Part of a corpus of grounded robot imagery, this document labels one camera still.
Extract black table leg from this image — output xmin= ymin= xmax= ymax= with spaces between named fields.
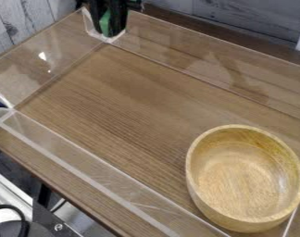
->
xmin=38 ymin=184 xmax=52 ymax=208

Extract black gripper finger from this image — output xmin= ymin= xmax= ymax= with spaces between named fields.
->
xmin=109 ymin=0 xmax=127 ymax=37
xmin=88 ymin=0 xmax=105 ymax=32

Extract green rectangular block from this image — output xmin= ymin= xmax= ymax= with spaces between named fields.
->
xmin=99 ymin=9 xmax=110 ymax=37

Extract clear acrylic tray walls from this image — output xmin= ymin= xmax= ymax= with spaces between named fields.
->
xmin=0 ymin=11 xmax=300 ymax=237

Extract black metal base plate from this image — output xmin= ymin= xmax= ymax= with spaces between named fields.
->
xmin=27 ymin=202 xmax=83 ymax=237

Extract brown wooden bowl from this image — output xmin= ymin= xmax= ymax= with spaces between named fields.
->
xmin=185 ymin=124 xmax=300 ymax=233

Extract black cable bottom left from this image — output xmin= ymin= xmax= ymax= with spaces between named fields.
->
xmin=0 ymin=204 xmax=31 ymax=237

